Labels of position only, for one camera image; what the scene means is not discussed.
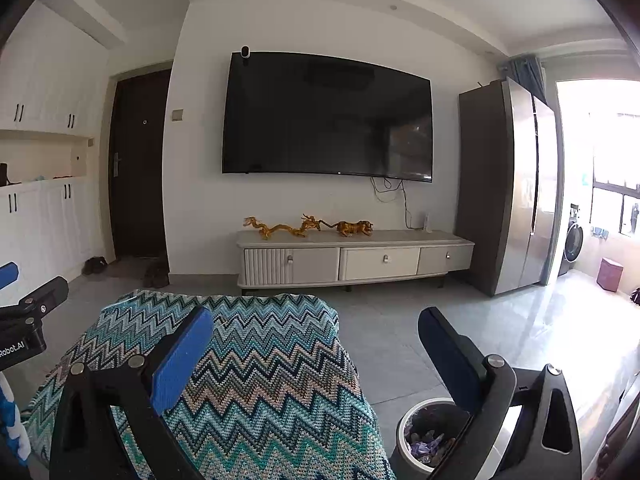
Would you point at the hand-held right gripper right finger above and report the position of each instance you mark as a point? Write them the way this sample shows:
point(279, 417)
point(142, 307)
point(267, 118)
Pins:
point(445, 355)

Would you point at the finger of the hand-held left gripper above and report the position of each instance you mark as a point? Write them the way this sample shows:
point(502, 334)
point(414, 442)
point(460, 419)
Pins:
point(47, 294)
point(7, 275)

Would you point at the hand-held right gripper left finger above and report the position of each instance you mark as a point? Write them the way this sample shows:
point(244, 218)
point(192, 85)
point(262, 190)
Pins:
point(182, 355)

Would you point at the white round trash bin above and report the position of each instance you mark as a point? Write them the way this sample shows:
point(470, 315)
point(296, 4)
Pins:
point(407, 425)

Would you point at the purple plastic wrapper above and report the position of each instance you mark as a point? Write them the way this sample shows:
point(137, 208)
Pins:
point(425, 444)

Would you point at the person's left hand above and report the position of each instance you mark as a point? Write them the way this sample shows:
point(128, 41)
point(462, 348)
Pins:
point(11, 420)

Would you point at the dark shoes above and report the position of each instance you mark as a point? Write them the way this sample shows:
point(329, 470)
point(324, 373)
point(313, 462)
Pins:
point(94, 266)

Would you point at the zigzag knitted blanket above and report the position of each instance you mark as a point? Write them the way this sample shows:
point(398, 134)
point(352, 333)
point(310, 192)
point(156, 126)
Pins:
point(275, 385)

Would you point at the black bag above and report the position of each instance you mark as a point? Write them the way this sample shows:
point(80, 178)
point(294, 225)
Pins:
point(3, 174)

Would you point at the white television cabinet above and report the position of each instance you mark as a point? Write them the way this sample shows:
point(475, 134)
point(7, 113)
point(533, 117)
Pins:
point(380, 262)

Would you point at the white router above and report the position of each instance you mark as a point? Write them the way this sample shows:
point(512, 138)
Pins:
point(426, 223)

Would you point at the dark brown door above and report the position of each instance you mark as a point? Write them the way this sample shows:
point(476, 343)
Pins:
point(140, 170)

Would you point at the golden tiger figurine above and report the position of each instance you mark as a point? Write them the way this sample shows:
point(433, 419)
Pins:
point(350, 228)

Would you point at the golden dragon figurine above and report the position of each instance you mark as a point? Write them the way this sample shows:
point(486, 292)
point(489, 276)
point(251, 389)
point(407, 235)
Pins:
point(280, 230)

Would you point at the grey washing machine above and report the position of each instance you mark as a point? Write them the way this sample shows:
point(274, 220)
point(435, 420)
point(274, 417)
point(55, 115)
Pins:
point(572, 245)

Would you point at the pink storage box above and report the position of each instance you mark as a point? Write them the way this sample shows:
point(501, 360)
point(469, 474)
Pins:
point(610, 275)

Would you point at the silver brown refrigerator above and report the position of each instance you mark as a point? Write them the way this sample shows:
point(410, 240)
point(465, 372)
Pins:
point(520, 185)

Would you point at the balcony window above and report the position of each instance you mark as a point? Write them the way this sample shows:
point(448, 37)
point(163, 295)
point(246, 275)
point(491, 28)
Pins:
point(615, 180)

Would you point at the grey blue curtain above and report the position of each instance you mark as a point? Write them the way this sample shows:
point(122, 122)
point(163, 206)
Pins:
point(525, 77)

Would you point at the white wall cabinets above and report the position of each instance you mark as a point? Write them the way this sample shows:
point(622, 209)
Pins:
point(45, 80)

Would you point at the beige wall switch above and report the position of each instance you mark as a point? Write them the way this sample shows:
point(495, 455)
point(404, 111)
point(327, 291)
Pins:
point(176, 115)

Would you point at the black wall television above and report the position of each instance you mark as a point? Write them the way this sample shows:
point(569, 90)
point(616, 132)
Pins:
point(325, 120)

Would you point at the small white camera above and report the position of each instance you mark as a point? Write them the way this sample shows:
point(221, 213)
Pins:
point(245, 53)

